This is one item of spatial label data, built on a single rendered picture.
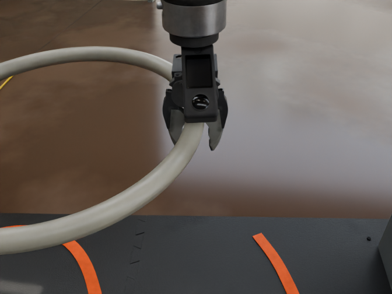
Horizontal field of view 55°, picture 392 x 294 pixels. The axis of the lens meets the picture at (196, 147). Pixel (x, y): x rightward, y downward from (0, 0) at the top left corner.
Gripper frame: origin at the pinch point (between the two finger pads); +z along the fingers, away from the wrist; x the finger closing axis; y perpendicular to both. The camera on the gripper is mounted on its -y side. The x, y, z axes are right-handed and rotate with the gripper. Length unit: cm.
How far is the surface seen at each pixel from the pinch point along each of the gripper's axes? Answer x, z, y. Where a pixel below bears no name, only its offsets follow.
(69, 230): 14.0, -6.6, -23.2
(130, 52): 12.9, -8.5, 19.3
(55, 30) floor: 147, 106, 320
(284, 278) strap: -32, 90, 31
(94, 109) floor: 71, 98, 162
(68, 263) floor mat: 53, 90, 38
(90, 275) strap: 43, 89, 32
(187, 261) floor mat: 5, 91, 39
